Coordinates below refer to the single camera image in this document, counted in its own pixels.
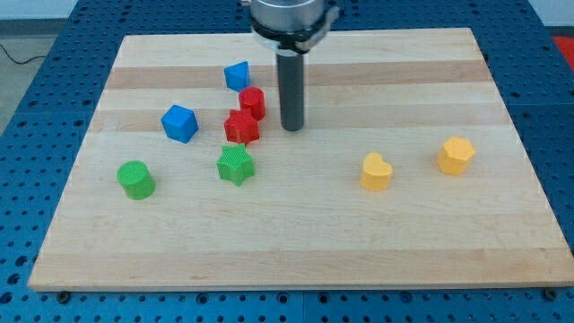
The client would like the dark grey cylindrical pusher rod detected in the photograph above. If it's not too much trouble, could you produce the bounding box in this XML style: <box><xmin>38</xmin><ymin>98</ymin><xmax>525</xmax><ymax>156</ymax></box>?
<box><xmin>276</xmin><ymin>55</ymin><xmax>305</xmax><ymax>132</ymax></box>

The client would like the red star block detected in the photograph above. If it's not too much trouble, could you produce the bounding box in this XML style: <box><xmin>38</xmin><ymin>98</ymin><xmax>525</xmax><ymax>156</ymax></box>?
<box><xmin>223</xmin><ymin>109</ymin><xmax>260</xmax><ymax>144</ymax></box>

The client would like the green star block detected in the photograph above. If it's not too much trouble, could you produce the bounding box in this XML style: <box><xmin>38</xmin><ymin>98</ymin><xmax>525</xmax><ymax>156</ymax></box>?
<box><xmin>216</xmin><ymin>144</ymin><xmax>255</xmax><ymax>187</ymax></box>

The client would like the red cylinder block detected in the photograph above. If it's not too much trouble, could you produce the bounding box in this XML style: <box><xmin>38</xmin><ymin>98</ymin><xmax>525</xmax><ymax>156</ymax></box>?
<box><xmin>239</xmin><ymin>86</ymin><xmax>266</xmax><ymax>120</ymax></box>

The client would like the blue triangle block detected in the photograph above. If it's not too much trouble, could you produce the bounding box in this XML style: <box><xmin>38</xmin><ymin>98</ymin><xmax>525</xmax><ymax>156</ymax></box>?
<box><xmin>223</xmin><ymin>61</ymin><xmax>250</xmax><ymax>92</ymax></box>

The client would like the blue cube block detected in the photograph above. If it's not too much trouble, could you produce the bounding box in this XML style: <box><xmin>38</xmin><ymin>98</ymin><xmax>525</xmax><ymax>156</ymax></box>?
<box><xmin>161</xmin><ymin>105</ymin><xmax>199</xmax><ymax>144</ymax></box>

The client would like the yellow heart block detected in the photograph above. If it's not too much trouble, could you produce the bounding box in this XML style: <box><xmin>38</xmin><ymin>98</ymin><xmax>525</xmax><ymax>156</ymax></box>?
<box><xmin>360</xmin><ymin>152</ymin><xmax>394</xmax><ymax>191</ymax></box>

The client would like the light wooden board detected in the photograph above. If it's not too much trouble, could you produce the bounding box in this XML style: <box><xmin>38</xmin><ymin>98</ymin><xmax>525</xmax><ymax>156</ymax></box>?
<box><xmin>29</xmin><ymin>28</ymin><xmax>573</xmax><ymax>292</ymax></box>

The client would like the yellow hexagon block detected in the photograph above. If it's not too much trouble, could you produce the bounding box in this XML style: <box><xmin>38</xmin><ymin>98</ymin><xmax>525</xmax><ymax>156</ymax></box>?
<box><xmin>437</xmin><ymin>136</ymin><xmax>476</xmax><ymax>176</ymax></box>

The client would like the green cylinder block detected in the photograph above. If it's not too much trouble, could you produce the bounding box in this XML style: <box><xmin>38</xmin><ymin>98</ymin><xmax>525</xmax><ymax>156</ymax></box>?
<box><xmin>117</xmin><ymin>160</ymin><xmax>156</xmax><ymax>200</ymax></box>

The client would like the red object at edge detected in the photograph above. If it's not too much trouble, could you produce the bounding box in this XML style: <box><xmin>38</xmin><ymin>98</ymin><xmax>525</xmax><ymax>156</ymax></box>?
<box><xmin>552</xmin><ymin>36</ymin><xmax>574</xmax><ymax>69</ymax></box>

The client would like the black cable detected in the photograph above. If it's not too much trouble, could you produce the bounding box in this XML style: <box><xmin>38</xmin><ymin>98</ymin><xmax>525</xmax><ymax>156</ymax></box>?
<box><xmin>0</xmin><ymin>43</ymin><xmax>48</xmax><ymax>65</ymax></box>

